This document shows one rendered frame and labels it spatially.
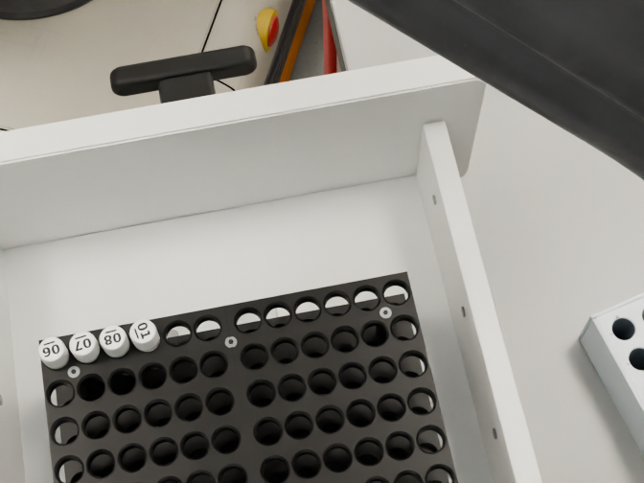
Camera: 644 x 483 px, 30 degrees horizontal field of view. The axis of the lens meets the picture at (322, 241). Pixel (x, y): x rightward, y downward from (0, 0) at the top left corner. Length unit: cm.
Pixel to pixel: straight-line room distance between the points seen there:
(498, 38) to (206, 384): 36
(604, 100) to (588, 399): 49
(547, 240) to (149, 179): 26
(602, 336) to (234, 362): 22
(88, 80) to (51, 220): 74
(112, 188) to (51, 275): 7
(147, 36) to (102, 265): 76
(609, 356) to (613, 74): 47
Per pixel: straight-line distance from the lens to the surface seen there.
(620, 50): 23
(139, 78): 62
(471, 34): 22
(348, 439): 55
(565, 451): 70
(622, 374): 68
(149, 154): 59
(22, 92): 138
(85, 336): 56
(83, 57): 139
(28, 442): 63
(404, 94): 59
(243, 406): 55
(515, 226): 74
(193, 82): 61
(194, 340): 56
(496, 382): 56
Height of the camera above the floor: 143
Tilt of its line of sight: 66 degrees down
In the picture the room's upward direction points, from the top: 2 degrees counter-clockwise
